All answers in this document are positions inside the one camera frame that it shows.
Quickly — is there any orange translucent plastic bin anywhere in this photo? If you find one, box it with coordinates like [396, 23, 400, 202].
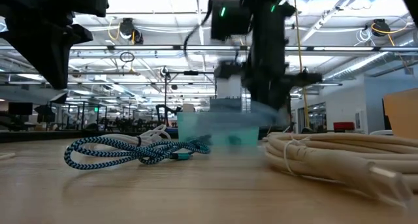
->
[382, 88, 418, 140]

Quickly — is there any black monitor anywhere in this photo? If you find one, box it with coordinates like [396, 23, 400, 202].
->
[8, 102, 34, 116]

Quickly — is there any red box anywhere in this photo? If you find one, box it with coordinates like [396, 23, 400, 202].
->
[332, 121, 356, 132]

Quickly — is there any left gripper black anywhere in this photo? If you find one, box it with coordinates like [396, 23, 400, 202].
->
[0, 0, 110, 89]

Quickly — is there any teal black braided cable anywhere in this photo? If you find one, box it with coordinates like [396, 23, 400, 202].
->
[63, 135, 212, 171]

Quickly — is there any thin white cable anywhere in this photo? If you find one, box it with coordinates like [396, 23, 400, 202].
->
[97, 124, 173, 147]

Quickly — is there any black equipment box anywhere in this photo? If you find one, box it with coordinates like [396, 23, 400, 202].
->
[210, 98, 243, 113]

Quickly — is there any black ceiling cable reel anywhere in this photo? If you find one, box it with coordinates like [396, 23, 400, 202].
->
[370, 18, 392, 38]
[118, 17, 144, 45]

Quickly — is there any beige cable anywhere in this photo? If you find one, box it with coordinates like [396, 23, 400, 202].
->
[262, 131, 418, 209]

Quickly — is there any white pillar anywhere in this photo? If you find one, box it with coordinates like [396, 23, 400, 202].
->
[215, 76, 243, 100]

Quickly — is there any distant black rig frame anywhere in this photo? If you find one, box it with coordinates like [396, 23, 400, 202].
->
[164, 70, 217, 127]

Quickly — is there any teal translucent plastic bin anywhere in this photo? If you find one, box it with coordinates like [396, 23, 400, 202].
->
[176, 112, 261, 147]

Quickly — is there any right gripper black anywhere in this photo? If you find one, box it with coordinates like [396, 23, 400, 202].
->
[215, 60, 323, 113]

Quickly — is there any yellow hanging cable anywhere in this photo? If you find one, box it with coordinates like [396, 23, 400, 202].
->
[293, 0, 311, 129]

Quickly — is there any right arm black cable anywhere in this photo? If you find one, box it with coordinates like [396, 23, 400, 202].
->
[182, 0, 214, 60]

